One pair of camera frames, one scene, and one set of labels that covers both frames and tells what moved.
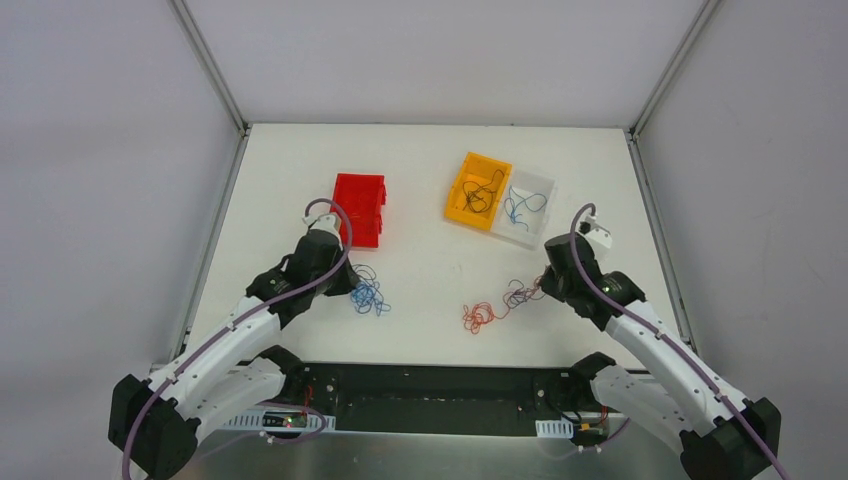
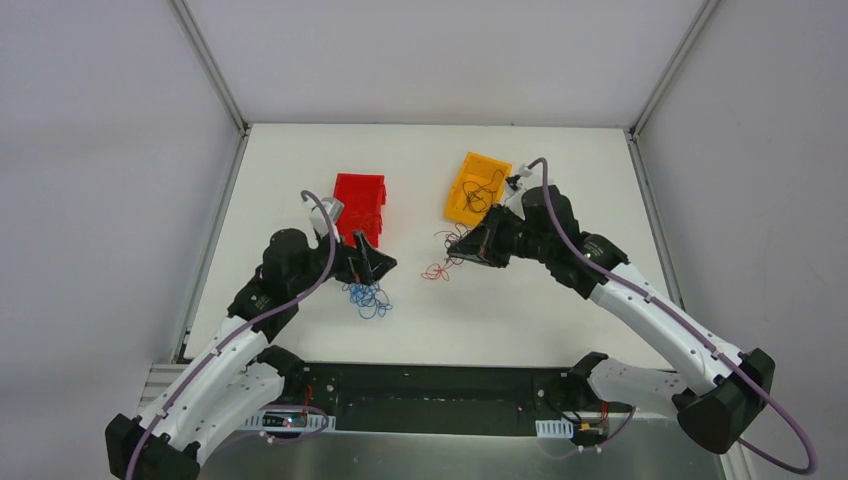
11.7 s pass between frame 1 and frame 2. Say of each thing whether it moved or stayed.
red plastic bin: stayed
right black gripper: moved
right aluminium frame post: stayed
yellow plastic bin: stayed
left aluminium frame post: stayed
